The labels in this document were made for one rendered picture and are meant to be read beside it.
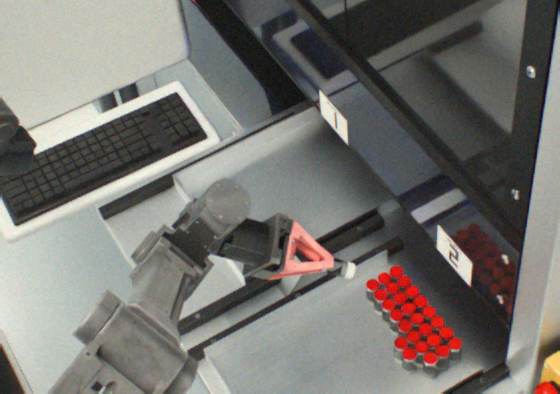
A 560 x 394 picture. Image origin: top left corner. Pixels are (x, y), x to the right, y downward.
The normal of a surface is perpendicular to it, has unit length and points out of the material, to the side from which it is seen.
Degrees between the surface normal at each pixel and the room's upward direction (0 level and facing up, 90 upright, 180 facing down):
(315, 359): 0
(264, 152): 0
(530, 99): 90
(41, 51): 90
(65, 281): 0
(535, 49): 90
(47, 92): 90
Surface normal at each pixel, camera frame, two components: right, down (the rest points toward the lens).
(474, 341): -0.08, -0.62
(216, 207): 0.39, -0.36
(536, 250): -0.86, 0.44
